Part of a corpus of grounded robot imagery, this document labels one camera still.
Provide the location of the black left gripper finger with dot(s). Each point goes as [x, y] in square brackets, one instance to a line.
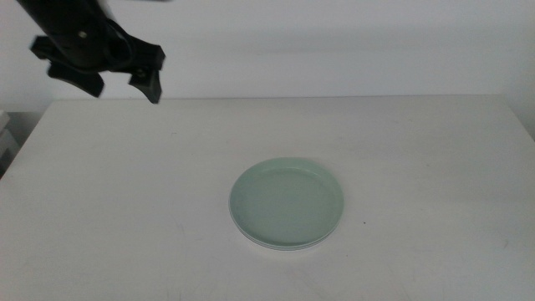
[77, 80]
[148, 85]

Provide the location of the pale green shallow bowl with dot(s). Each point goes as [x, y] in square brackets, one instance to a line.
[286, 202]

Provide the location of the grey-blue shallow bowl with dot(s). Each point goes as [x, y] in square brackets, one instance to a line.
[288, 247]

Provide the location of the white shallow bowl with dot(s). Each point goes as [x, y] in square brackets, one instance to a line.
[288, 249]

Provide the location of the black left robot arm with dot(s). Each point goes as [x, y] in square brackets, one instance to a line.
[58, 8]

